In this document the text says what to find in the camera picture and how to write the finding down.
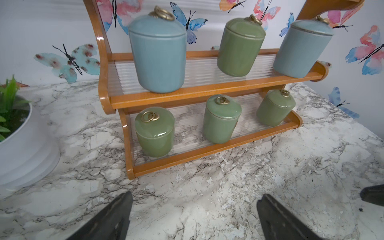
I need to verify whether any green canister bottom left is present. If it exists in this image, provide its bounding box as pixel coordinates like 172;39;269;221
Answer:
135;107;175;158

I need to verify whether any white potted flower plant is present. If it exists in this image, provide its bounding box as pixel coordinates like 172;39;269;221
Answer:
0;74;61;190

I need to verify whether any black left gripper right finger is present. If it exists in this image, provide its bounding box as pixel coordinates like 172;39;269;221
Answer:
257;194;322;240

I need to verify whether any blue canister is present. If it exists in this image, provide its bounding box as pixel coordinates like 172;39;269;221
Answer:
129;6;187;94
273;16;334;78

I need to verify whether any green canister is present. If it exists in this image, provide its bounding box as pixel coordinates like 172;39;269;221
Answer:
203;95;242;144
217;15;266;77
135;107;175;158
257;90;296;127

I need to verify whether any green canister bottom right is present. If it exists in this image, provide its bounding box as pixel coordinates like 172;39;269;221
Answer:
257;90;296;127

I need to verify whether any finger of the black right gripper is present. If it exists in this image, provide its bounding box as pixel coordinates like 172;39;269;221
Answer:
360;185;384;207

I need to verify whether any green canister bottom centre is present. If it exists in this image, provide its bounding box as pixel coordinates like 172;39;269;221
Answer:
203;95;242;144

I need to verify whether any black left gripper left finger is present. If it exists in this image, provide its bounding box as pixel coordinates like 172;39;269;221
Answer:
68;191;133;240

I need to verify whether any green canister middle centre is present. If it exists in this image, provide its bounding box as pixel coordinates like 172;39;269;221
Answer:
217;15;266;77

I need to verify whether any wooden three-tier shelf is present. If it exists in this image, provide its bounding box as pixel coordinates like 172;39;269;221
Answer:
82;0;366;181

